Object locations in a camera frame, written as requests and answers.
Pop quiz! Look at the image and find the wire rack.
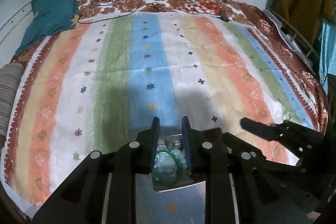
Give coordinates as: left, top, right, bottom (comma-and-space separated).
263, 9, 319, 75

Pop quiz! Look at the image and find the brown floral blanket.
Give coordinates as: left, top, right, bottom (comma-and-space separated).
13, 0, 328, 133

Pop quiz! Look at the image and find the striped colourful bedspread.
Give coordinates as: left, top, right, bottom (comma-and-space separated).
1, 12, 327, 215

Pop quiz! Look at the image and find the clear crystal bead bracelet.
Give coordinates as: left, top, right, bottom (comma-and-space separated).
163, 136, 184, 151

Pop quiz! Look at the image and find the clear jewelry box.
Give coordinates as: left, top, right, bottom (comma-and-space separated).
151, 134, 203, 192

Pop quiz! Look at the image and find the small dark hair tie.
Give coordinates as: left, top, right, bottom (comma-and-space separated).
150, 2, 165, 13

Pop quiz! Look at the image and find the green jade bangle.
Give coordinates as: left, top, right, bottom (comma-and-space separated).
151, 149, 186, 186

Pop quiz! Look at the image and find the teal cloth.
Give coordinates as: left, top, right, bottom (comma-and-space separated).
15, 0, 79, 56

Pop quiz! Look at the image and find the black charger plug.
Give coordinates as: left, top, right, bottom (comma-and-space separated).
218, 14, 231, 22

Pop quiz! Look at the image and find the striped grey pillow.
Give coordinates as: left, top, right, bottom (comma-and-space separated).
0, 61, 26, 139

